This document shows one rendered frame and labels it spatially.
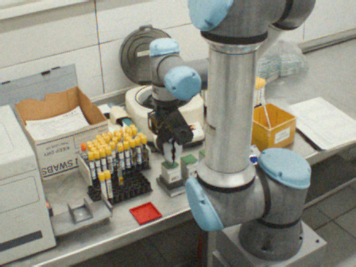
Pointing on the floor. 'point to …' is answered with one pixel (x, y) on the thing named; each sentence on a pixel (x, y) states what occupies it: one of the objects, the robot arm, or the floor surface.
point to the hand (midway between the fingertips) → (172, 162)
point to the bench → (104, 230)
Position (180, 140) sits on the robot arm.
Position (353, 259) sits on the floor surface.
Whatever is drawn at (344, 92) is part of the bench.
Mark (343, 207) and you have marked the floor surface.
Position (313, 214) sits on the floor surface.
